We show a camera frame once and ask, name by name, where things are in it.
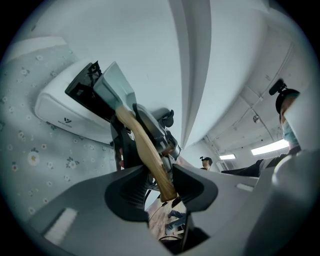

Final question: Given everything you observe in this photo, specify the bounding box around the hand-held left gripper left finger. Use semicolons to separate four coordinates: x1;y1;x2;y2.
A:
26;165;181;256

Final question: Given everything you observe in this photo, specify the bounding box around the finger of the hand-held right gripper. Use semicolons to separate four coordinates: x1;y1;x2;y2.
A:
110;116;145;173
131;103;166;144

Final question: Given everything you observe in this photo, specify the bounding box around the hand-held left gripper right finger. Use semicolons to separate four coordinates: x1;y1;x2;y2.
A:
172;163;273;256

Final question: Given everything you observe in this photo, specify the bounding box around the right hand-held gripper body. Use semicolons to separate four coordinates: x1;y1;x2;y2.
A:
152;107;183;164

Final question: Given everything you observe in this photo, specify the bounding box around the wooden-handled grey spatula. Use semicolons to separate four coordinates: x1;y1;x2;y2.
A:
92;61;178;203

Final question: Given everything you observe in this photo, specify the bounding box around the blue face mask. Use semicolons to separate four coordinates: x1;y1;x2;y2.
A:
281;120;300;147

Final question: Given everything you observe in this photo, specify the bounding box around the white table with floral cloth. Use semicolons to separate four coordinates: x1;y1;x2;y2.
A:
0;36;121;226

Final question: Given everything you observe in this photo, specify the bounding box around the person's head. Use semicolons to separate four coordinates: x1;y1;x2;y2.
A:
274;88;301;149

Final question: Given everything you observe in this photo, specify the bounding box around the black head-mounted camera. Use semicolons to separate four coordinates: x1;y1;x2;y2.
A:
268;78;288;97

